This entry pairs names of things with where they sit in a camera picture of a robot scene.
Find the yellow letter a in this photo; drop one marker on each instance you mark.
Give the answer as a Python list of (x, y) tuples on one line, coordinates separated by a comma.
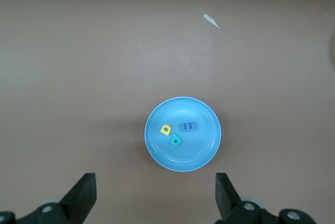
[(162, 131)]

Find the white paper scrap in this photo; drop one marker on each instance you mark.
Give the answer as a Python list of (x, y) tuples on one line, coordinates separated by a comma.
[(211, 21)]

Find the teal letter p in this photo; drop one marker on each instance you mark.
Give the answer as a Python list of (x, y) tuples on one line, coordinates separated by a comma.
[(176, 137)]

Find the blue plate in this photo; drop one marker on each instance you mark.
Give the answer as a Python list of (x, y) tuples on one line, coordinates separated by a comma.
[(193, 150)]

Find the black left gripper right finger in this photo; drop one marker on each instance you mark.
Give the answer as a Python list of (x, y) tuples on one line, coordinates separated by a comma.
[(230, 205)]

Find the blue letter m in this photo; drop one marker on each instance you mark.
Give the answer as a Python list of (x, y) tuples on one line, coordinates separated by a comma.
[(188, 129)]

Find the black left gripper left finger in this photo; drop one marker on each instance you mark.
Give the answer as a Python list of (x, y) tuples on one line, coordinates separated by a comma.
[(78, 203)]

